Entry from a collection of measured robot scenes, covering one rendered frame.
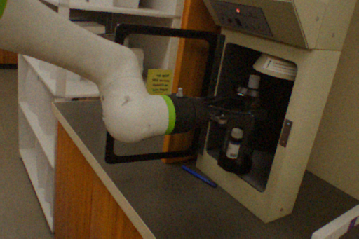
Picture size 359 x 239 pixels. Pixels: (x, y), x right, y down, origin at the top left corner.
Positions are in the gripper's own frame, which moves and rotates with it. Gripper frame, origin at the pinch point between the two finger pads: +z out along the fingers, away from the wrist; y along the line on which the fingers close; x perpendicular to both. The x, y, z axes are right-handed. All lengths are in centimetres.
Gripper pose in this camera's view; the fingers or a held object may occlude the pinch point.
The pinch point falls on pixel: (247, 108)
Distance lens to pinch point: 92.4
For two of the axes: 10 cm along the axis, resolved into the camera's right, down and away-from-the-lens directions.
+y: -5.4, -3.6, 7.6
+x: -1.6, 9.3, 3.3
